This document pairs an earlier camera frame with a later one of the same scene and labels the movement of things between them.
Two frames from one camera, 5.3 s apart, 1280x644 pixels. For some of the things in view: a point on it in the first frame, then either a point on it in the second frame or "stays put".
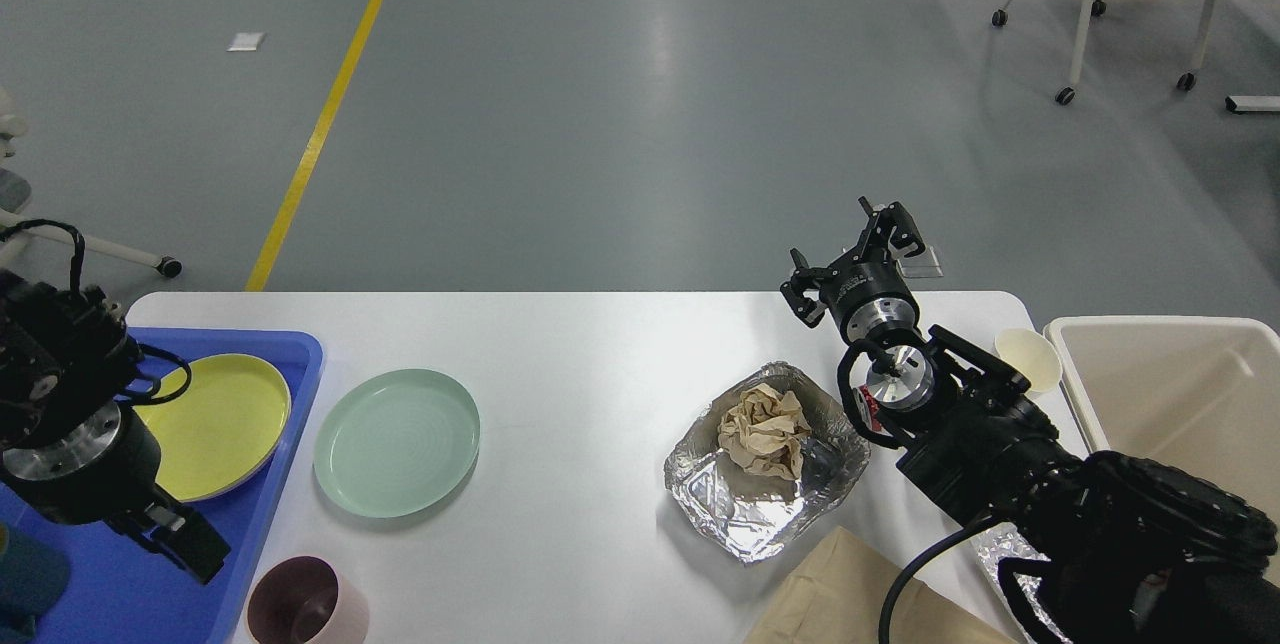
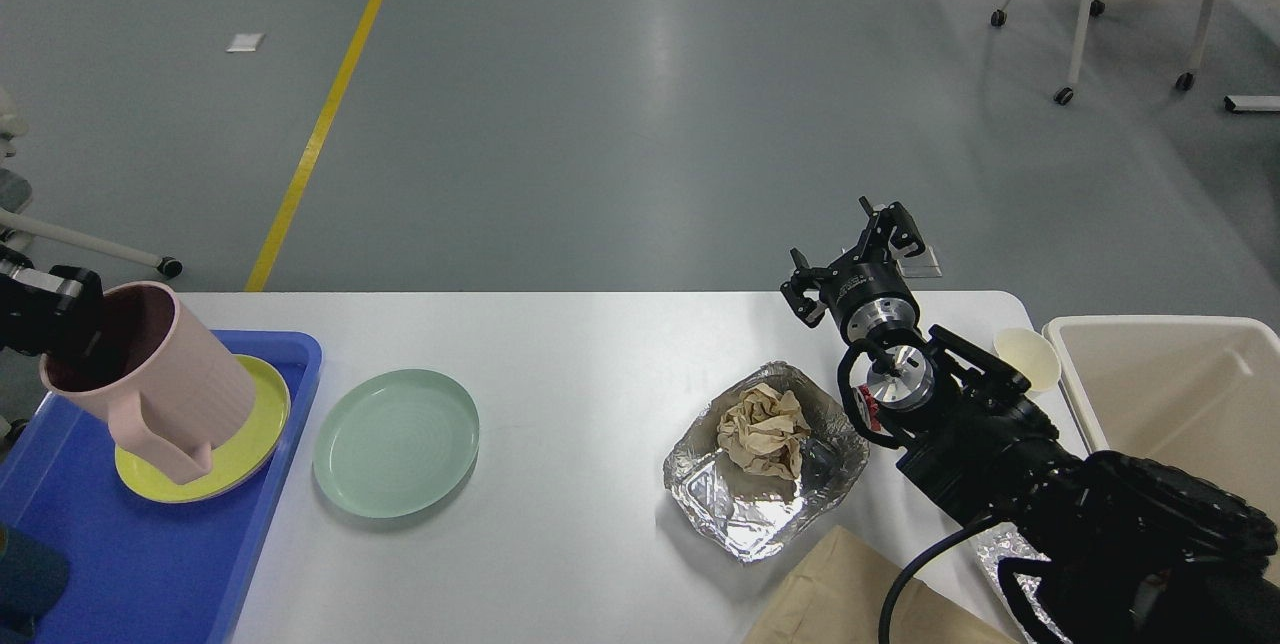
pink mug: [305, 599] to [171, 391]
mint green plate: [397, 443] stays put
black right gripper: [870, 299] stays put
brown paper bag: [844, 597] stays put
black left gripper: [96, 471] to [59, 310]
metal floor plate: [923, 265] stays put
